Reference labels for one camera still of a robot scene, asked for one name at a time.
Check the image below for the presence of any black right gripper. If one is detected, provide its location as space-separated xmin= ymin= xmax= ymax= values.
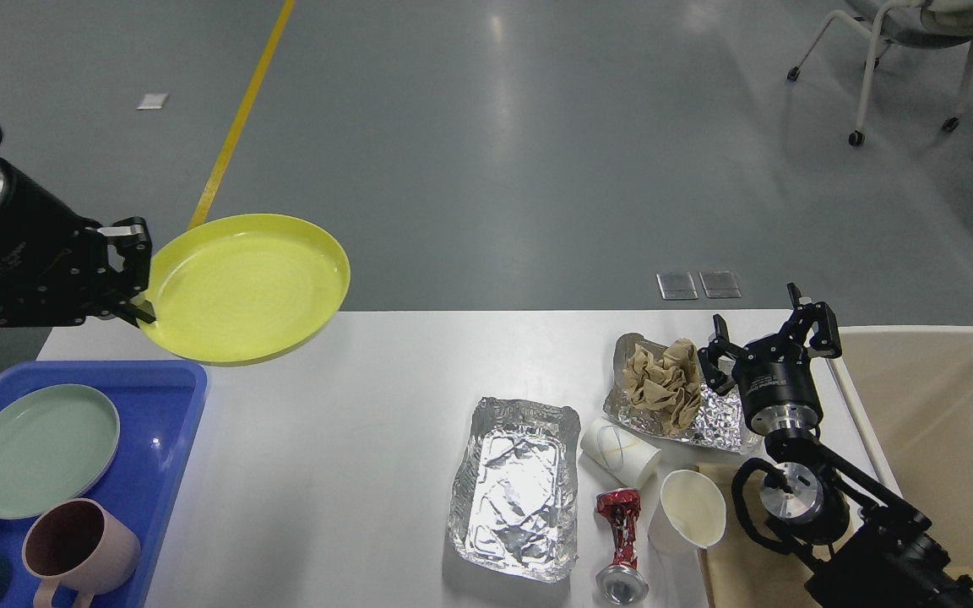
xmin=698 ymin=282 xmax=843 ymax=430

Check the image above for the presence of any crumpled brown paper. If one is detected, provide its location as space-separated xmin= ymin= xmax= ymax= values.
xmin=622 ymin=338 xmax=703 ymax=437

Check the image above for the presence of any pink mug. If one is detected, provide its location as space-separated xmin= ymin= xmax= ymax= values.
xmin=22 ymin=499 xmax=140 ymax=607

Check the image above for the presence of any left floor socket plate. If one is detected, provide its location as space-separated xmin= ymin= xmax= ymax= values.
xmin=656 ymin=272 xmax=699 ymax=301

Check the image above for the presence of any right floor socket plate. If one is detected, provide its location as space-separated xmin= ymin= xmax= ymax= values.
xmin=698 ymin=270 xmax=742 ymax=299

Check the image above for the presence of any pale green plate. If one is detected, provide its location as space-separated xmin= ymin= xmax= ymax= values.
xmin=0 ymin=383 xmax=122 ymax=520

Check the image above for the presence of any blue plastic tray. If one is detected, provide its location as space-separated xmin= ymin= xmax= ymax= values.
xmin=0 ymin=361 xmax=208 ymax=607

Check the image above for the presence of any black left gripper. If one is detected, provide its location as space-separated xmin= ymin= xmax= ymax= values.
xmin=0 ymin=158 xmax=157 ymax=328

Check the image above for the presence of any lying white paper cup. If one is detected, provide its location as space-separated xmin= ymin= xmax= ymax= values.
xmin=579 ymin=418 xmax=663 ymax=488

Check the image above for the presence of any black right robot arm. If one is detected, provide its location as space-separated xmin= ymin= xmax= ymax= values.
xmin=698 ymin=282 xmax=973 ymax=607

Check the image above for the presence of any white office chair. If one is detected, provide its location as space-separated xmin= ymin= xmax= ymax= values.
xmin=786 ymin=1 xmax=973 ymax=147

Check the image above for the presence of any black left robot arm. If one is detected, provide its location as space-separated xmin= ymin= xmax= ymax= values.
xmin=0 ymin=126 xmax=157 ymax=328

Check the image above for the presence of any small crumpled foil tray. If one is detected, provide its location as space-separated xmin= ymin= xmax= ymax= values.
xmin=602 ymin=334 xmax=761 ymax=455

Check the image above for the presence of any yellow plastic plate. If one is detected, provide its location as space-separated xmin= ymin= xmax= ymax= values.
xmin=139 ymin=213 xmax=351 ymax=366

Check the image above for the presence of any crushed red can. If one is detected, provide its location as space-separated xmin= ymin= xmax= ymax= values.
xmin=595 ymin=488 xmax=649 ymax=605

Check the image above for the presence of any beige plastic bin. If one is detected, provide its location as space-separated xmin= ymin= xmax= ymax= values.
xmin=833 ymin=326 xmax=973 ymax=574

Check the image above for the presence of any brown paper sheet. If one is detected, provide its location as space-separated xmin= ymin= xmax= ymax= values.
xmin=698 ymin=463 xmax=819 ymax=607

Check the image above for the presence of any large foil tray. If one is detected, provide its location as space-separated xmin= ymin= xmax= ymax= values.
xmin=447 ymin=397 xmax=582 ymax=584

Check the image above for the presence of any floor socket plate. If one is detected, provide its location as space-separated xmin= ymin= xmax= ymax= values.
xmin=656 ymin=272 xmax=699 ymax=301
xmin=698 ymin=270 xmax=742 ymax=299

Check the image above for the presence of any crushed white paper cup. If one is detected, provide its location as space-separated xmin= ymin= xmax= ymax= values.
xmin=649 ymin=470 xmax=726 ymax=556

